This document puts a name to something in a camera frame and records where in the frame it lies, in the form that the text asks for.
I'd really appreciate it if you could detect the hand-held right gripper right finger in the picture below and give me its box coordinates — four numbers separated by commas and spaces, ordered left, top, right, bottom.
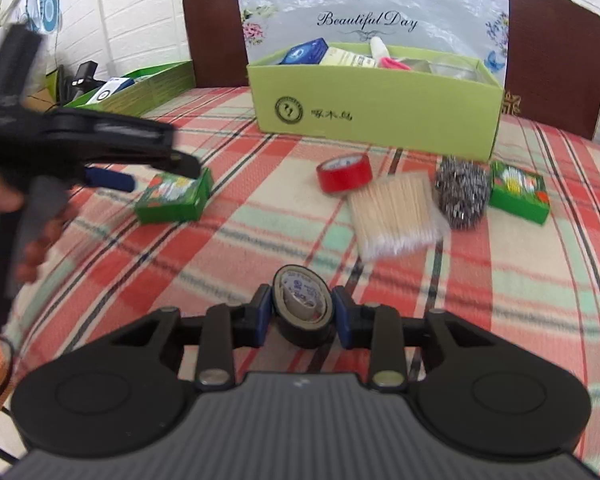
331, 286, 493, 393

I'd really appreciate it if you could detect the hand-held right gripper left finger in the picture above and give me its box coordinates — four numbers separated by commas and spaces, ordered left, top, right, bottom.
111, 284, 273, 392

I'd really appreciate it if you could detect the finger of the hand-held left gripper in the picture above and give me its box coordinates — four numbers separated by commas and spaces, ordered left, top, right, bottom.
84, 169, 136, 193
97, 146, 201, 178

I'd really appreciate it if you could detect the small green box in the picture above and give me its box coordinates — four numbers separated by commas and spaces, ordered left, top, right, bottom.
135, 167, 213, 225
489, 160, 551, 226

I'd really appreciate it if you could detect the black tape roll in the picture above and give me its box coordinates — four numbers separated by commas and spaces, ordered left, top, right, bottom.
270, 265, 337, 348

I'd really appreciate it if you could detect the large green cardboard box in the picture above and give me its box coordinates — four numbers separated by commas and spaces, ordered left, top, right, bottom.
246, 42, 506, 162

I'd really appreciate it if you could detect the person's left hand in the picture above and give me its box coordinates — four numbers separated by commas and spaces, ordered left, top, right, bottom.
0, 174, 76, 283

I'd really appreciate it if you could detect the blue white box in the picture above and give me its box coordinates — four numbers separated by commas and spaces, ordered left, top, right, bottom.
85, 77, 133, 106

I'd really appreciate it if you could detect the black device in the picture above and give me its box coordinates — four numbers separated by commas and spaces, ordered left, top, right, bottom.
62, 60, 98, 98

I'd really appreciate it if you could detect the shallow green box lid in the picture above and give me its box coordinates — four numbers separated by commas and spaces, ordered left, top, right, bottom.
62, 60, 197, 118

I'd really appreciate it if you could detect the plaid blanket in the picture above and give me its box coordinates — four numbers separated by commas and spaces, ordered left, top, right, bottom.
0, 85, 600, 480

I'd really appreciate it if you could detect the cotton swab pack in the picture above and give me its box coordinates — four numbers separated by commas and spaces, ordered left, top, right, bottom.
347, 172, 451, 261

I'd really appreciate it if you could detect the red tape roll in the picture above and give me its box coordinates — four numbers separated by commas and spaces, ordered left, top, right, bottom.
316, 154, 374, 194

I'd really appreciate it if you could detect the blue medicine box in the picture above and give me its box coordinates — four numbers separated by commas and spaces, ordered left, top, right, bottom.
280, 38, 329, 66

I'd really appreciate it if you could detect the steel wool scourer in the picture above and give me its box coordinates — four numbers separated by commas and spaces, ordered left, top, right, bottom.
434, 156, 492, 231

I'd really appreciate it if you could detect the yellow box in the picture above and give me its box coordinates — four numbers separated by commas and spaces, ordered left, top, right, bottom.
320, 47, 381, 68

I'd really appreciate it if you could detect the brown headboard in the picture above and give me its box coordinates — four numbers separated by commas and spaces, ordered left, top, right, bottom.
182, 0, 600, 141

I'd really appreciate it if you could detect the blue round wall sticker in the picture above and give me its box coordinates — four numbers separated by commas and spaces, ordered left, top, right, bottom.
25, 0, 63, 33

